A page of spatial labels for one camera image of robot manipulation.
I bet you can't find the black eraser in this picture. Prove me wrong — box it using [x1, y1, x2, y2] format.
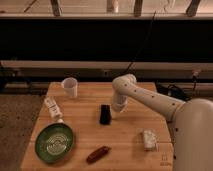
[99, 105, 111, 125]

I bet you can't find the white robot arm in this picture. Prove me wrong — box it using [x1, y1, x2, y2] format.
[111, 74, 213, 171]

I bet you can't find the brown sausage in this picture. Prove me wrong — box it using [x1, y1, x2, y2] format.
[86, 146, 111, 164]

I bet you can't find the white crumpled cloth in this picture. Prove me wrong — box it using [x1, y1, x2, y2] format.
[143, 130, 158, 151]

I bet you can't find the white paper cup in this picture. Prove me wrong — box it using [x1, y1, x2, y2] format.
[61, 77, 78, 98]

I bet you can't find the green colander bowl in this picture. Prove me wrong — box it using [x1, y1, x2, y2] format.
[35, 123, 74, 164]

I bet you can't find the black floor cable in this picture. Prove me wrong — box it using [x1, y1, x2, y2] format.
[155, 83, 193, 101]

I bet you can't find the black hanging cable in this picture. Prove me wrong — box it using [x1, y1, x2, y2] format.
[118, 10, 158, 78]

